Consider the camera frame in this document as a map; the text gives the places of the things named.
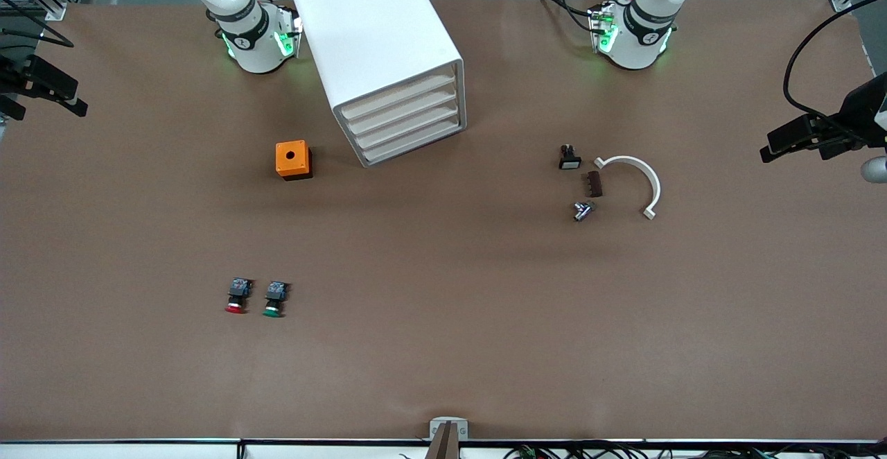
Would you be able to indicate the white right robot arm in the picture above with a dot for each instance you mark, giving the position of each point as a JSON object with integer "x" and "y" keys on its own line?
{"x": 249, "y": 36}

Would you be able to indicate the shiny metal tee fitting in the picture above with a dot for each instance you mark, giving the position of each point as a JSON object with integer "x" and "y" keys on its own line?
{"x": 582, "y": 211}

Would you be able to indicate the black switch with white cap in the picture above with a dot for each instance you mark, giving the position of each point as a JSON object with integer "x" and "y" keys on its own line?
{"x": 569, "y": 161}

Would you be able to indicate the white cabinet drawer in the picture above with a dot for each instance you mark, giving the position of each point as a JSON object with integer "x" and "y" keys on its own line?
{"x": 411, "y": 137}
{"x": 400, "y": 95}
{"x": 408, "y": 123}
{"x": 405, "y": 109}

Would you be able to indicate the dark brown ridged block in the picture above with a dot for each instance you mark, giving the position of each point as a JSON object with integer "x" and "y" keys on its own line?
{"x": 594, "y": 185}

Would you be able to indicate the brown post at bracket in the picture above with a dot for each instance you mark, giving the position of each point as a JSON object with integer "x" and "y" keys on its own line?
{"x": 443, "y": 445}

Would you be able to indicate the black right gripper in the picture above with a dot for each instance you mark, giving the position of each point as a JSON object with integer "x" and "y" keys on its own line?
{"x": 8, "y": 76}

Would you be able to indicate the grey metal table bracket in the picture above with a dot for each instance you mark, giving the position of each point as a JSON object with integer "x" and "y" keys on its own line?
{"x": 436, "y": 424}

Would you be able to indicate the green mushroom push button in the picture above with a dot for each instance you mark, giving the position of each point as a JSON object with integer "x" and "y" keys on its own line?
{"x": 276, "y": 296}

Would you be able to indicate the orange button enclosure box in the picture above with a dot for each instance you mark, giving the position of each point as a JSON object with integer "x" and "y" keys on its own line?
{"x": 291, "y": 157}

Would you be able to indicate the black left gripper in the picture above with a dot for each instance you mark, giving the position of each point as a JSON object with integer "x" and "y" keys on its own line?
{"x": 857, "y": 110}

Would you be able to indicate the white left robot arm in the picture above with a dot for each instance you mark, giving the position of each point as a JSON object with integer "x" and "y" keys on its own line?
{"x": 644, "y": 36}

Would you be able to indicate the white drawer cabinet housing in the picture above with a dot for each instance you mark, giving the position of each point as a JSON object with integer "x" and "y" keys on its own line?
{"x": 367, "y": 22}

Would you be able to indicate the white table edge rail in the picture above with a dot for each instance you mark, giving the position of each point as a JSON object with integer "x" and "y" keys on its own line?
{"x": 138, "y": 451}

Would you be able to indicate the red mushroom push button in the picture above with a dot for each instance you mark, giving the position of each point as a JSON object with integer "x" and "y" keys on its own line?
{"x": 238, "y": 292}

